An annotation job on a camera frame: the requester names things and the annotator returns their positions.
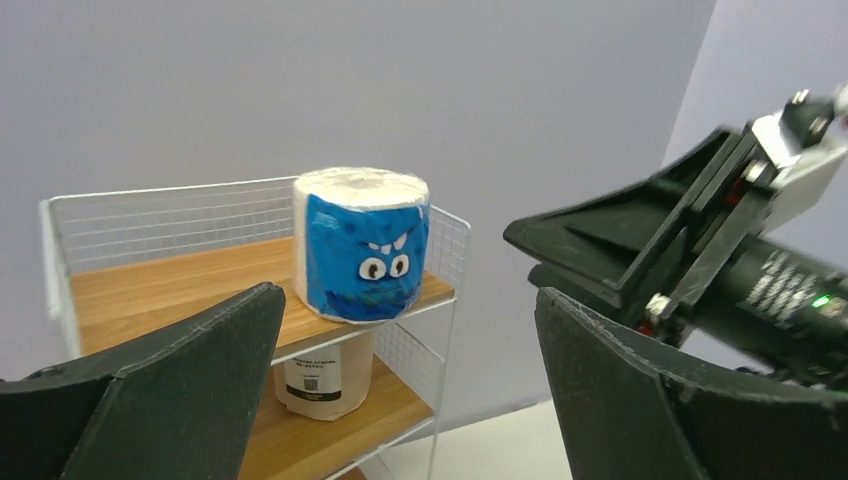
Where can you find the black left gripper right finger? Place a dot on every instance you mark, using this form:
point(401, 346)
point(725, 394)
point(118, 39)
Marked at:
point(631, 407)

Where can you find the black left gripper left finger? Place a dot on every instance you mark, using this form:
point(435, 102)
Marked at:
point(176, 403)

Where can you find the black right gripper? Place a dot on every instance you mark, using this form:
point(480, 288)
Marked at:
point(776, 305)

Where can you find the brown paper roll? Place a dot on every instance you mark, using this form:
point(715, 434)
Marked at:
point(328, 383)

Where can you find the blue white roll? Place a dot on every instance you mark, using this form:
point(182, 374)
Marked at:
point(361, 238)

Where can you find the white wire wooden shelf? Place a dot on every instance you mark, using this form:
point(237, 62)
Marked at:
point(121, 264)

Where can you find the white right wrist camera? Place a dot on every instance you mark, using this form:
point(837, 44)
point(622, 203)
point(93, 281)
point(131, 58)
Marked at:
point(797, 155)

